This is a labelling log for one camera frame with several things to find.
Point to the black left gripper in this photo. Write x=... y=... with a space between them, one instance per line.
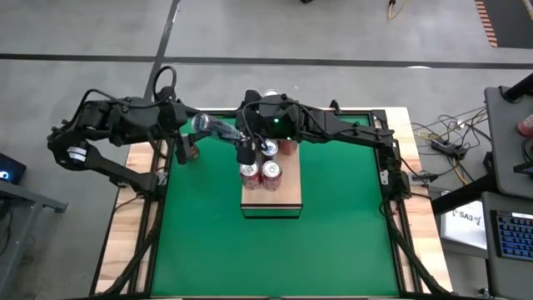
x=175 y=116

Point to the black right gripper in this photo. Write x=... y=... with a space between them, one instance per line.
x=275 y=112

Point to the slim green can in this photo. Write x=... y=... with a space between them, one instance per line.
x=212 y=125

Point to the slim blue silver can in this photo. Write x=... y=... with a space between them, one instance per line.
x=270 y=146

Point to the silver red soda can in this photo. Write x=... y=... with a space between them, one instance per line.
x=271 y=92

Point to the red Fanta can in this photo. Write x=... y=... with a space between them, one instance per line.
x=288 y=148

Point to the red Coca-Cola can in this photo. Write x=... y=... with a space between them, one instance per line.
x=250 y=171

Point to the red Coke can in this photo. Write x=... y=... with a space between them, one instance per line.
x=271 y=171

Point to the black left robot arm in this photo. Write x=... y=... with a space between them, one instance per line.
x=125 y=116

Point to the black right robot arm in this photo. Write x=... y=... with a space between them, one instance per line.
x=354 y=133

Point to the grey metal stand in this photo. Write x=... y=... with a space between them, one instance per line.
x=33 y=196

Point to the grey power adapter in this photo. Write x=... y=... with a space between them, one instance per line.
x=422 y=178

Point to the black device blue light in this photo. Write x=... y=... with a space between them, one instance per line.
x=12 y=168

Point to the black desk leg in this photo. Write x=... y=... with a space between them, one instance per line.
x=458 y=196

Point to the white SA3 sign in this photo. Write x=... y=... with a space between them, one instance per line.
x=466 y=229

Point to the grey desk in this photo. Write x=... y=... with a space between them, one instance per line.
x=504 y=137

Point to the black pole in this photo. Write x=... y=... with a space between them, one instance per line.
x=520 y=88

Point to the red pink desk object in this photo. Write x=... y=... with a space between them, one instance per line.
x=526 y=125

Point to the black desk gadget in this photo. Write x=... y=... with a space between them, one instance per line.
x=524 y=168

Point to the computer keyboard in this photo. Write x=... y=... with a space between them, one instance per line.
x=489 y=271

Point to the black floor mat orange stripes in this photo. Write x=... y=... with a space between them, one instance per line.
x=512 y=21

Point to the backlit black keyboard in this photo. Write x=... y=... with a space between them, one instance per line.
x=516 y=237

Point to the wooden shelf black metal frame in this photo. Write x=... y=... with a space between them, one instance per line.
x=291 y=187

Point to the black frame bracket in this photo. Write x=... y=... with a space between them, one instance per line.
x=334 y=104

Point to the black metal rig frame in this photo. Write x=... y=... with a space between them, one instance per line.
x=379 y=113

